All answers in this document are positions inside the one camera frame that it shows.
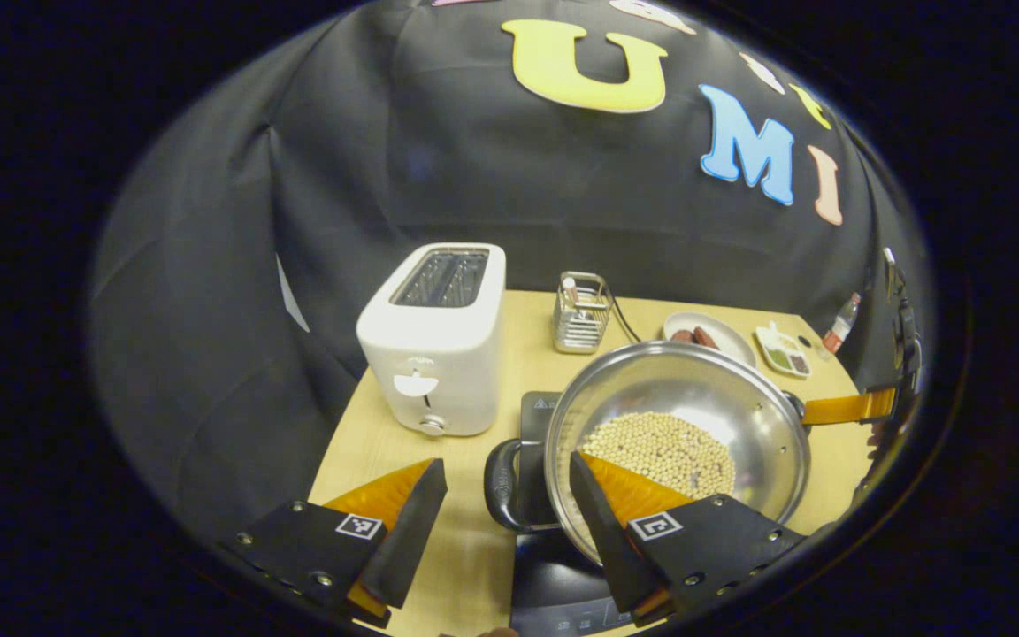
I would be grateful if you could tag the white divided dish of beans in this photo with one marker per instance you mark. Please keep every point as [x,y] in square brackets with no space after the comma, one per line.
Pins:
[784,352]

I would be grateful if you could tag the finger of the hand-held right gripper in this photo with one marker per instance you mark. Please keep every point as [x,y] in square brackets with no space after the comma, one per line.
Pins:
[846,407]

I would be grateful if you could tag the brown meat piece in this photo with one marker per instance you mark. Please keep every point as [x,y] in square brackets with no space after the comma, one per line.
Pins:
[683,336]
[706,337]

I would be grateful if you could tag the pile of soybeans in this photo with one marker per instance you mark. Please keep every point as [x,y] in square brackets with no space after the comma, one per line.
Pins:
[660,447]

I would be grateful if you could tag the clear plastic bottle red label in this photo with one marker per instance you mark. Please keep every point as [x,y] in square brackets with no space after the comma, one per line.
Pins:
[841,326]

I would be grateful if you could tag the white round plate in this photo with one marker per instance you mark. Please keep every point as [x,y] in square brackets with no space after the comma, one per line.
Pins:
[731,341]

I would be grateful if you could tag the white toaster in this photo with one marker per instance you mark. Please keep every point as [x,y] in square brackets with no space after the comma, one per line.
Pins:
[439,354]

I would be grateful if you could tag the pink stick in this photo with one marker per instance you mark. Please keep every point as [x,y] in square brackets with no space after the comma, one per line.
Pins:
[570,288]

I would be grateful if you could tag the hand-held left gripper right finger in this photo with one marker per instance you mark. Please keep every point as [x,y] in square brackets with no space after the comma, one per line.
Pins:
[607,540]

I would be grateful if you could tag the black induction cooktop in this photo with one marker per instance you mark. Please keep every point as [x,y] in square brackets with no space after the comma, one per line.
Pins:
[554,575]

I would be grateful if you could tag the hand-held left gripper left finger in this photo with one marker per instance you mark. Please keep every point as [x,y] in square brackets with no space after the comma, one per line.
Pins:
[412,540]

